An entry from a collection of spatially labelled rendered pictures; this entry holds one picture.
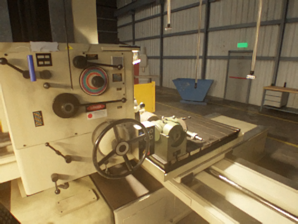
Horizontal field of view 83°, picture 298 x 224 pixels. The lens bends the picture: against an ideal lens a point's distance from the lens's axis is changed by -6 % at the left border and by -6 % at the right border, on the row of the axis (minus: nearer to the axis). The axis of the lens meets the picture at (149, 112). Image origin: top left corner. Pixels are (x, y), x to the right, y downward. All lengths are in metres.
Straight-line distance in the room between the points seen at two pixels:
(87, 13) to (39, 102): 1.04
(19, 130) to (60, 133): 0.20
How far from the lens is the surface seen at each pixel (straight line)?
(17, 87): 1.07
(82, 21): 1.83
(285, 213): 1.84
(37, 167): 1.21
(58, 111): 1.09
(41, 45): 1.10
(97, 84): 1.04
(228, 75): 8.93
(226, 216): 1.58
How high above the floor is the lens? 1.82
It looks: 17 degrees down
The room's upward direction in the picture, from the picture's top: straight up
